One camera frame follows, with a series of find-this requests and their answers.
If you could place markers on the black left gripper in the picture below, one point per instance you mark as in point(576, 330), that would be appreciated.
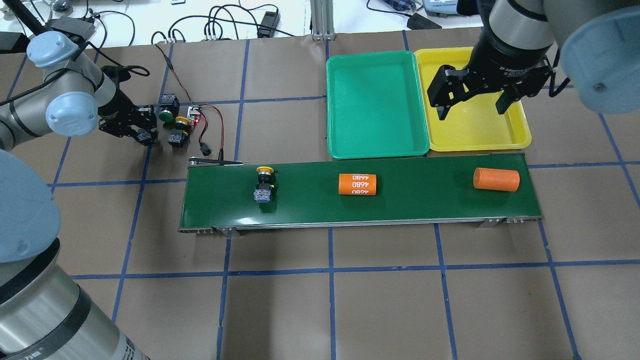
point(116, 109)

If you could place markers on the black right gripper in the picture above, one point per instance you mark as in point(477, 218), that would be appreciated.
point(505, 67)

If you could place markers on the yellow push button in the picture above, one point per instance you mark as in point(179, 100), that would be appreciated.
point(179, 135)
point(264, 191)

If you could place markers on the plain orange cylinder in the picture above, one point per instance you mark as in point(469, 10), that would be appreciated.
point(494, 179)

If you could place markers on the orange cylinder with 4680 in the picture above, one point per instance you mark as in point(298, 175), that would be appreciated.
point(357, 184)

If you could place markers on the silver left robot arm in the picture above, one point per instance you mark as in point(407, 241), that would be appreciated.
point(340, 293)

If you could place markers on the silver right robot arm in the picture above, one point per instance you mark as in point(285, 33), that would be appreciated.
point(526, 43)

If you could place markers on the yellow plastic tray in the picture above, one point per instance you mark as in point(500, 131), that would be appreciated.
point(474, 125)

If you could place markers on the small controller circuit board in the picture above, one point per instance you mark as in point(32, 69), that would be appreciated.
point(193, 114)

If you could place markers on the green conveyor belt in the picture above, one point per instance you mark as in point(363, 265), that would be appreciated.
point(417, 190)

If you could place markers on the green plastic tray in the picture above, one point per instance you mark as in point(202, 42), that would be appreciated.
point(375, 106)

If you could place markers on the black power adapter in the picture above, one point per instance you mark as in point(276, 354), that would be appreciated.
point(269, 24)

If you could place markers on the black cable connector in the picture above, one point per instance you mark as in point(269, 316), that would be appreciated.
point(205, 149)

